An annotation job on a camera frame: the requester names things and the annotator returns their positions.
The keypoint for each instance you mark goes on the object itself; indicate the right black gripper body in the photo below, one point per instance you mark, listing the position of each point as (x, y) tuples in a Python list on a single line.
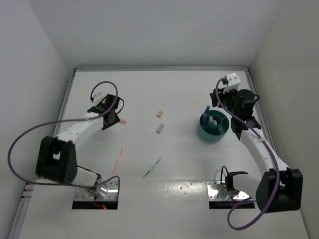
[(227, 99)]

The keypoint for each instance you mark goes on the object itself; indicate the blue correction tape pen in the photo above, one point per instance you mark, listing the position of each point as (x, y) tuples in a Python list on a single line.
[(205, 115)]

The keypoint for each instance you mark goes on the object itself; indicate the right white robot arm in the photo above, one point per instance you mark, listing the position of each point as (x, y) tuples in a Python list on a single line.
[(280, 188)]

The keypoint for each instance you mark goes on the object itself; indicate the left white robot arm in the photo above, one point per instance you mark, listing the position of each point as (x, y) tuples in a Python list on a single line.
[(57, 158)]

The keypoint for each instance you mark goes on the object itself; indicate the teal round divided container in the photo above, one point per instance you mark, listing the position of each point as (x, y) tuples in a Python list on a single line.
[(213, 132)]

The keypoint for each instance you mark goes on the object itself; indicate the small yellow eraser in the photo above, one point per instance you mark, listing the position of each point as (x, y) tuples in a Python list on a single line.
[(159, 114)]

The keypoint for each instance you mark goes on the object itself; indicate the pink pen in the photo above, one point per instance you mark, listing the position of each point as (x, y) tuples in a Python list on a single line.
[(118, 160)]

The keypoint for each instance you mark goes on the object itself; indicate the beige eraser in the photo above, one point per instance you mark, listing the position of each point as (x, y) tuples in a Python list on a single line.
[(160, 128)]

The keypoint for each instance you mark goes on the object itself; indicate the green pen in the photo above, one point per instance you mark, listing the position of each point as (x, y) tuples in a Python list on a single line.
[(152, 167)]

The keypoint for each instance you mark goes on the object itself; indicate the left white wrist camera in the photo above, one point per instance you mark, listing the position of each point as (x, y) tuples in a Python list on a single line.
[(97, 94)]

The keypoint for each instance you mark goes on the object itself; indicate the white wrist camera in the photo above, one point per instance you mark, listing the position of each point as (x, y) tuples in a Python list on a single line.
[(97, 94), (231, 80)]

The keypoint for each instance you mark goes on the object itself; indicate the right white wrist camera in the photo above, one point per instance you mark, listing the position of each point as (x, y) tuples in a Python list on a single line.
[(231, 80)]

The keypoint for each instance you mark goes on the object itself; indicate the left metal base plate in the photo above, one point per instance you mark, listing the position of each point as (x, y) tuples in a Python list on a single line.
[(106, 192)]

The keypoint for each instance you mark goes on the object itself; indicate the metal base plate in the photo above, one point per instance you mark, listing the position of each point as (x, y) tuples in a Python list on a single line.
[(106, 192), (216, 192)]

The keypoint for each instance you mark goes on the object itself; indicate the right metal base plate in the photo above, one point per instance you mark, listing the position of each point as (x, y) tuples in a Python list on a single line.
[(216, 192)]

